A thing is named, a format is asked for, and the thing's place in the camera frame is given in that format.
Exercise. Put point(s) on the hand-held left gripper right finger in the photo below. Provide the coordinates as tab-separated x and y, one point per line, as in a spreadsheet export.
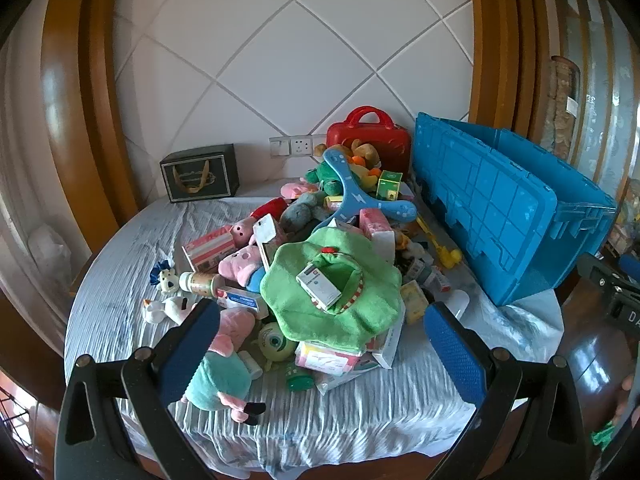
452	355

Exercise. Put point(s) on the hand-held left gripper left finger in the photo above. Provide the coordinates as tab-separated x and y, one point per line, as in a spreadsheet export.
192	350

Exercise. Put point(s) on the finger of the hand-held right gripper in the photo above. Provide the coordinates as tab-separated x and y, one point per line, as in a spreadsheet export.
631	266
597	270

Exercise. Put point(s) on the blue plastic crate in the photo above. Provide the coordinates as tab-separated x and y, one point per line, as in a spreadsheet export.
500	200

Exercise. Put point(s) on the pink and teal pad packet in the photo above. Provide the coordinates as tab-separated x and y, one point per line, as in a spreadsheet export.
325	360

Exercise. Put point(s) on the round wooden desktop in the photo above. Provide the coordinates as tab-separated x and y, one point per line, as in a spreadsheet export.
140	452

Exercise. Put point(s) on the pig plush in teal dress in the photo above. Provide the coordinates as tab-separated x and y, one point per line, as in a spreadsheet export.
220	385

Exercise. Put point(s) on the white cow figurine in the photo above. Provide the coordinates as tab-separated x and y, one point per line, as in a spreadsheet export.
172	310

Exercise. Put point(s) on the flat white box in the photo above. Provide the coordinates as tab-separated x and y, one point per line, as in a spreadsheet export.
390	347

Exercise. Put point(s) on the small yellow box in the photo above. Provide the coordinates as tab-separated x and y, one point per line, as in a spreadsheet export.
414	302

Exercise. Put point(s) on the tan bottle with white cap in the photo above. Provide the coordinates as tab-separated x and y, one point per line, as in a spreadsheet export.
202	284

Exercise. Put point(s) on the white carton with blue label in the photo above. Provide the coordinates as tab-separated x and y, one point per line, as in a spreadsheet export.
242	302

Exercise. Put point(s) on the blue and white dog figurine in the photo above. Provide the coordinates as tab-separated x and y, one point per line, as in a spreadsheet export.
167	280

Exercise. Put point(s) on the green one-eyed monster toy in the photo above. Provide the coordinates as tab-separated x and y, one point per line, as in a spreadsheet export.
272	342

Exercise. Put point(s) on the yellow plastic toy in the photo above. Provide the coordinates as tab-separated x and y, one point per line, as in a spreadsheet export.
450	257

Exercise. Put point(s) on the pink pig plush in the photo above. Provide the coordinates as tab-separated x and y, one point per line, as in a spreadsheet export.
240	262

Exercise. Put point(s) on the pink striped box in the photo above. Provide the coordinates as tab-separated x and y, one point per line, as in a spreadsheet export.
207	250

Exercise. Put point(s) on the green fleece hat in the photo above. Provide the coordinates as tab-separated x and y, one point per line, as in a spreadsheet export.
290	305

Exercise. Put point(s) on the white and pink carton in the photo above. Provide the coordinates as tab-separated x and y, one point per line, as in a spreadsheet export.
264	235

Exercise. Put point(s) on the small white medicine box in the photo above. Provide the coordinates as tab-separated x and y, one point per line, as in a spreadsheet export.
320	287

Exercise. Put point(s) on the brown woven hanging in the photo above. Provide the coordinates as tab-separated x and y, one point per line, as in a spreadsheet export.
562	100

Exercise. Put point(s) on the grey plush toy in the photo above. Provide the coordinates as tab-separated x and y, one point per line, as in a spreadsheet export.
300	212

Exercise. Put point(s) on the dark green gift box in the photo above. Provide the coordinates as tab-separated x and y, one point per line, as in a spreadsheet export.
200	175

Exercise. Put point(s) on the green and yellow box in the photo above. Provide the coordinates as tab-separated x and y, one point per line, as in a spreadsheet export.
389	185

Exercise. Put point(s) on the wooden glass cabinet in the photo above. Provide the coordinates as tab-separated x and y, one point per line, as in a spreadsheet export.
600	85

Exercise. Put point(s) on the flat pink plush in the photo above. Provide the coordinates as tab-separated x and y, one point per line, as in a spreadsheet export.
295	189

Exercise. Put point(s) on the yellow and orange plush toy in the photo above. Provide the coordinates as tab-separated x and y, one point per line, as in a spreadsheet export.
372	177

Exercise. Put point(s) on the red plastic carry case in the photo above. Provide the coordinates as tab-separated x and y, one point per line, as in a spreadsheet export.
390	145

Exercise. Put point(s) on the green plush toy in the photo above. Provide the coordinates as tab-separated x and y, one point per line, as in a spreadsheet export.
327	175

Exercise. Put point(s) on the brown plush bear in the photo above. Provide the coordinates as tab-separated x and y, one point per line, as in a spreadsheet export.
365	150

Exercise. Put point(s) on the white wall socket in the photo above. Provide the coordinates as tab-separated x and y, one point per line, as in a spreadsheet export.
300	145

